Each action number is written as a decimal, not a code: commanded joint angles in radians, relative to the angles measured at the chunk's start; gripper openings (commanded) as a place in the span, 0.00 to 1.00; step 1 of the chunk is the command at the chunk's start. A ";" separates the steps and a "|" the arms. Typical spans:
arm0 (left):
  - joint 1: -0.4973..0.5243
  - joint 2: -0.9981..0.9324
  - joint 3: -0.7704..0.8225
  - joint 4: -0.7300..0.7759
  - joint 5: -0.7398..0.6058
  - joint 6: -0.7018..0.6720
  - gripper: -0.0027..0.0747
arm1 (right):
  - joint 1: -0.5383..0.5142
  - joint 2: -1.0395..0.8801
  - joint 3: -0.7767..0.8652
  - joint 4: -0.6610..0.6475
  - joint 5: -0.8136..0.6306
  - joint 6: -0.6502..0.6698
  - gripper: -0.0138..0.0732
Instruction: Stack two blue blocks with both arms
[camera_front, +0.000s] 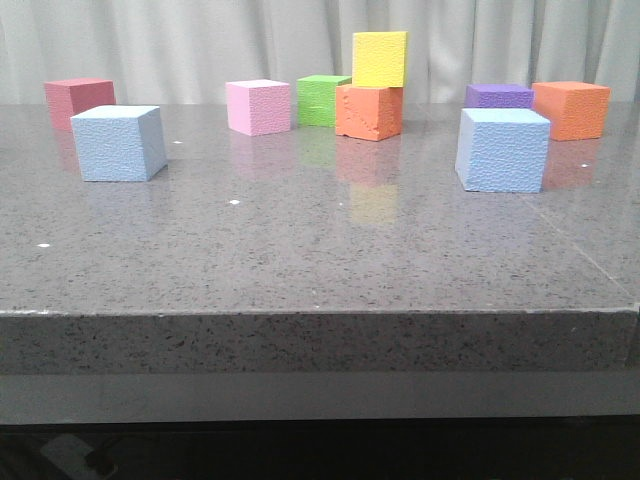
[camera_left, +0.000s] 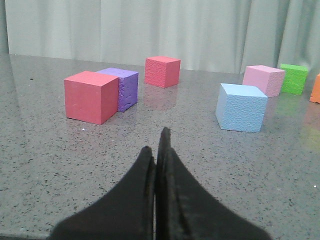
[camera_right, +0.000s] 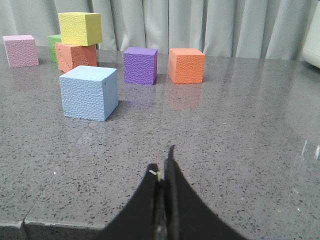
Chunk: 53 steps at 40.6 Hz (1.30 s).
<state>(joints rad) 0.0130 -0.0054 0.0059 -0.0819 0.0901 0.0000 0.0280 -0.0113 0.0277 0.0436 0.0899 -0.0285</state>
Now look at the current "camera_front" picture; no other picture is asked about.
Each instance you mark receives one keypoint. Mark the light blue foam cube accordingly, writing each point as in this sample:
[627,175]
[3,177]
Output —
[502,150]
[119,143]

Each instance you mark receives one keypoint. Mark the orange foam cube under yellow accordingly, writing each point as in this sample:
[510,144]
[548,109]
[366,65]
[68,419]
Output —
[368,113]

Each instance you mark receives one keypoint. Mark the green foam cube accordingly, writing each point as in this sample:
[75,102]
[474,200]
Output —
[316,97]

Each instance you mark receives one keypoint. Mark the pink foam cube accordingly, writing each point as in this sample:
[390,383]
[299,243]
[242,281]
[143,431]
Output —
[258,107]

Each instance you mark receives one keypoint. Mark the purple foam cube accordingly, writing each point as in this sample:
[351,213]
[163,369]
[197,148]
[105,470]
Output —
[498,96]

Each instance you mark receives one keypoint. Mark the pale grey curtain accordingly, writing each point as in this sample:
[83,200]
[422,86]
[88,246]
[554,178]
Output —
[184,52]

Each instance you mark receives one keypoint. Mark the red foam cube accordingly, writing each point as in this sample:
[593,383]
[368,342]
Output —
[66,98]

